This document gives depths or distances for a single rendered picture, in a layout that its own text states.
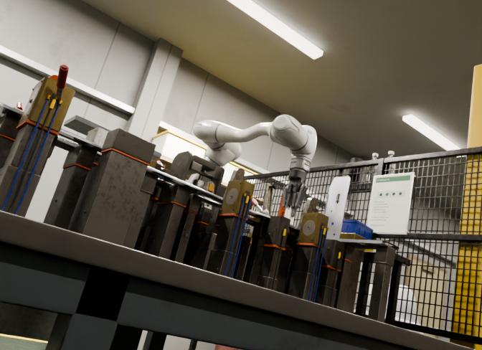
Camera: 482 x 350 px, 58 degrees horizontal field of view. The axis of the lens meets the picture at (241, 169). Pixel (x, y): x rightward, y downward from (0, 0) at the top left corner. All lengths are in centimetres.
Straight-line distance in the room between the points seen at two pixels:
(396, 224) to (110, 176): 143
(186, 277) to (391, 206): 160
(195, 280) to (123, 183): 51
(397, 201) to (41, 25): 394
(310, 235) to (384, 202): 73
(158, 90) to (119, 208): 391
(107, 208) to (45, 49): 386
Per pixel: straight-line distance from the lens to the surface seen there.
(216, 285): 81
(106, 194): 121
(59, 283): 74
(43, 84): 117
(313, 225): 164
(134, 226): 140
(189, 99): 540
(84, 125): 173
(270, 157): 592
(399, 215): 221
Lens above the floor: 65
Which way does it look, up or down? 17 degrees up
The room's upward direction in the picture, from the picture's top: 14 degrees clockwise
